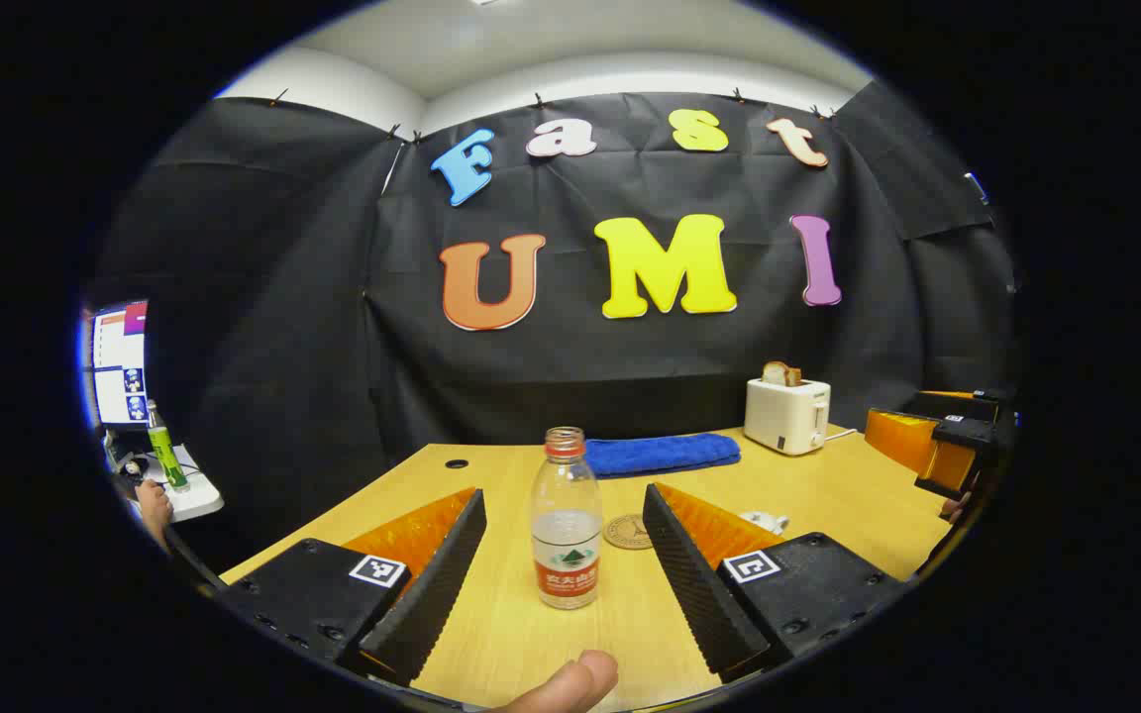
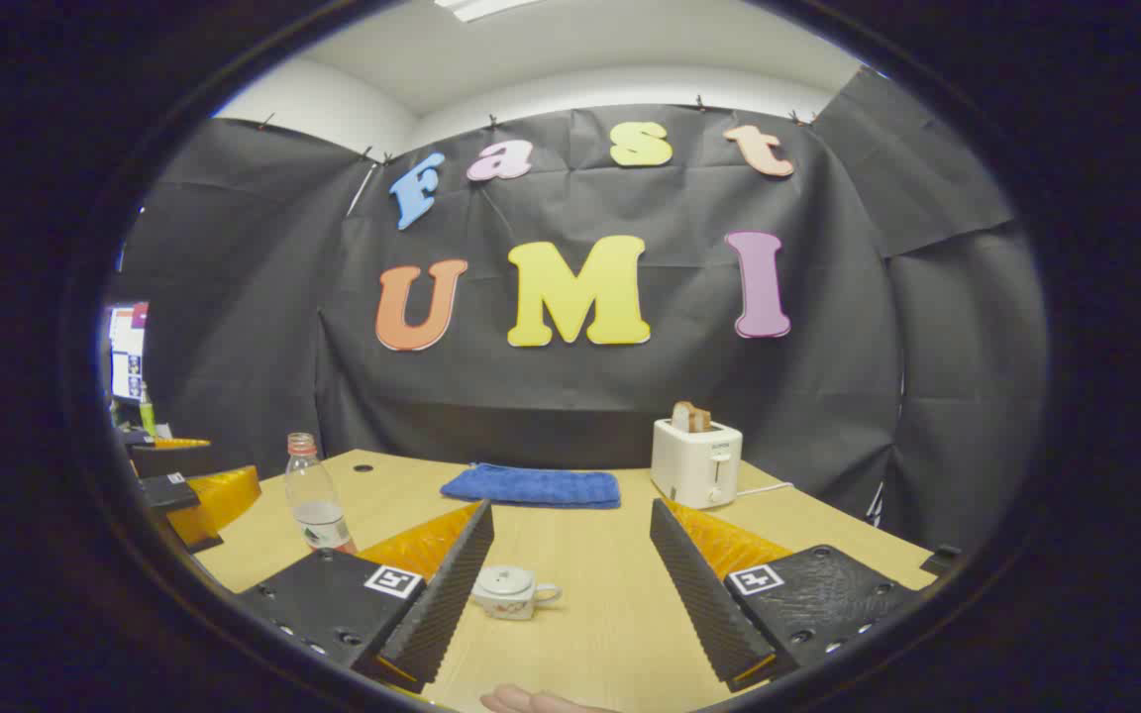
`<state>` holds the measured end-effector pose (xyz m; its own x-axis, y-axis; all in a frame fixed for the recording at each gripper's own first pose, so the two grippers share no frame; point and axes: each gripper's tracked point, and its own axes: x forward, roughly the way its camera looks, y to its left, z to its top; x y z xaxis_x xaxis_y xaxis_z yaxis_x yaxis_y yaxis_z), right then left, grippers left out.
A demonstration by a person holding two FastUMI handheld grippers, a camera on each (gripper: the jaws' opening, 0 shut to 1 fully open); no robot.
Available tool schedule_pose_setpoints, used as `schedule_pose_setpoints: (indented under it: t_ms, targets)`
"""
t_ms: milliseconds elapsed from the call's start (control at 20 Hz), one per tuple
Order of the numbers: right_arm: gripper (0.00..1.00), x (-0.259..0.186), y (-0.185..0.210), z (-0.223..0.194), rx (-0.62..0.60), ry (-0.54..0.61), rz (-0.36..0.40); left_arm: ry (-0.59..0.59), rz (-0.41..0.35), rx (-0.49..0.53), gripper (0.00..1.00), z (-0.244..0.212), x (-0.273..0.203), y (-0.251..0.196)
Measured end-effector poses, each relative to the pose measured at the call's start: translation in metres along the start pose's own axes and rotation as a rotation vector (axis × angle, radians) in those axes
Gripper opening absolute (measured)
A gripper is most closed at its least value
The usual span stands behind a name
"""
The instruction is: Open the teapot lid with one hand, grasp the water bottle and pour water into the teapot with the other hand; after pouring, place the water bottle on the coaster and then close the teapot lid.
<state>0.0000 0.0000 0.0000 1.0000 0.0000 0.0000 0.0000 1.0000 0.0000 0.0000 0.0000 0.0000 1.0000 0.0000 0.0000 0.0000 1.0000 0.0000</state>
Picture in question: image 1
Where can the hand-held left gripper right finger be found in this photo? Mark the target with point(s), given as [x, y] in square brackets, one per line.
[689, 584]

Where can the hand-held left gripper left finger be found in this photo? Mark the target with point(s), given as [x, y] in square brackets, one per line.
[442, 584]

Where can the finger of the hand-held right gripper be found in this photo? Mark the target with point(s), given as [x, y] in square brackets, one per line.
[902, 441]
[952, 465]

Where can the round cork coaster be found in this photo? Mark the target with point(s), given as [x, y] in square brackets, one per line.
[625, 533]

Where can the white ceramic teacup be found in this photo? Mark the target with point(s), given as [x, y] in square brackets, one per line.
[764, 520]

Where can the clear water bottle red label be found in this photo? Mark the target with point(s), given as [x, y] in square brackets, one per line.
[567, 555]

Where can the green bottle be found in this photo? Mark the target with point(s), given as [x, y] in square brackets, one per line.
[166, 456]

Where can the white toaster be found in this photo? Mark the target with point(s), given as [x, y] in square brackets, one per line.
[783, 416]

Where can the blue folded towel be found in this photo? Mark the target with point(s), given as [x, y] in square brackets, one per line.
[660, 454]

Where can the bread slice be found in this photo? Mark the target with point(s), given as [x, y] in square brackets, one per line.
[780, 374]

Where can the black backdrop cloth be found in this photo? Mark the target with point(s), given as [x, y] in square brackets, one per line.
[333, 376]

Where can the white side desk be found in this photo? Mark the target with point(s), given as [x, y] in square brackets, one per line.
[196, 500]

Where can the computer monitor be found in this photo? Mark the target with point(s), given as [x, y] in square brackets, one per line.
[120, 366]

